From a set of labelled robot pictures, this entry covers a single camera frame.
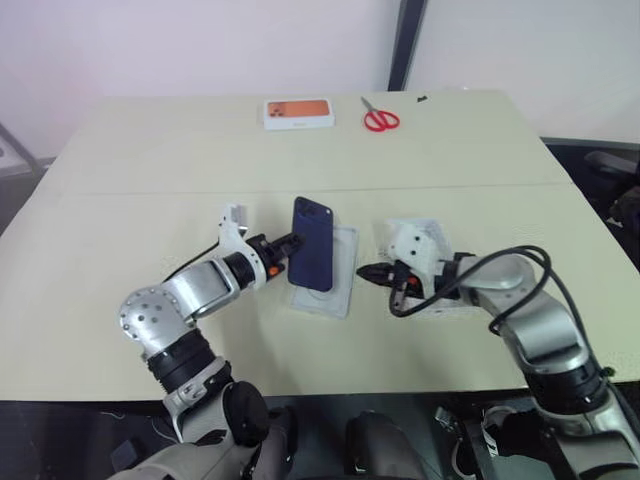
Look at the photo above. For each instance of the grey metal stand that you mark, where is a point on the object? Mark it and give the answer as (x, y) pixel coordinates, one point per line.
(15, 155)

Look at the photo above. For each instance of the narrow dark rounded shape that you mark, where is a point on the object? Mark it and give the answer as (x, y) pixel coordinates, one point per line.
(284, 440)

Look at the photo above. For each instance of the large dark rounded shape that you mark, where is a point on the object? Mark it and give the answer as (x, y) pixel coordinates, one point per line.
(380, 445)

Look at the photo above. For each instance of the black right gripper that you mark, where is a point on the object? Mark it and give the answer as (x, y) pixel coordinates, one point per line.
(402, 280)

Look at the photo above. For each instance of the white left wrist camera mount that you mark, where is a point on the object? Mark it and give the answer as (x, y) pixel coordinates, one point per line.
(233, 245)

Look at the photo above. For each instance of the small black clip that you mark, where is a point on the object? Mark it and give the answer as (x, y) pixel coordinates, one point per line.
(423, 99)

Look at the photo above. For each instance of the beige robot torso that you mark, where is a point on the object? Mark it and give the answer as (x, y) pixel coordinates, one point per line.
(190, 460)

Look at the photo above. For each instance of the dark blue smartphone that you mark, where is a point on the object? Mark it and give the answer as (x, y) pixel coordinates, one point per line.
(311, 245)

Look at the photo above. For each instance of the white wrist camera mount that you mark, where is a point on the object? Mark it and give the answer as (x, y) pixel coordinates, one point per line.
(417, 245)
(233, 245)

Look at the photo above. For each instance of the black office chair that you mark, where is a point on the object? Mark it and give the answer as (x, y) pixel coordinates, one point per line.
(580, 160)

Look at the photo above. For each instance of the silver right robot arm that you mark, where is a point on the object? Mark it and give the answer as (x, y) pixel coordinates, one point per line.
(500, 280)

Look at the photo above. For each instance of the dark vertical frame post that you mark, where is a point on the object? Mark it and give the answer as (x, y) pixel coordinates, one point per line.
(405, 45)

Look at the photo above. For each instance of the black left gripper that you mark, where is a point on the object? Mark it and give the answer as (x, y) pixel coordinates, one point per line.
(270, 252)

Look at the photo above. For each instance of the black and white floor clutter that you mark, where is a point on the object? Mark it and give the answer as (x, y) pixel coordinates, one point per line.
(475, 440)

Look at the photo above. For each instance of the clear phone case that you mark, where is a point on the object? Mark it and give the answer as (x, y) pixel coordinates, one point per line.
(345, 280)

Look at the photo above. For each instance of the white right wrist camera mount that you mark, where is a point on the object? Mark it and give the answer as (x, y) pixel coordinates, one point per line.
(417, 245)

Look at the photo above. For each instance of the white box with orange print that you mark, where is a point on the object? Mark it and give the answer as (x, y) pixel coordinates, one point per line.
(299, 114)

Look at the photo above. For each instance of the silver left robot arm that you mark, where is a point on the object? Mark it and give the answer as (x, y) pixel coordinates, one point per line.
(200, 285)

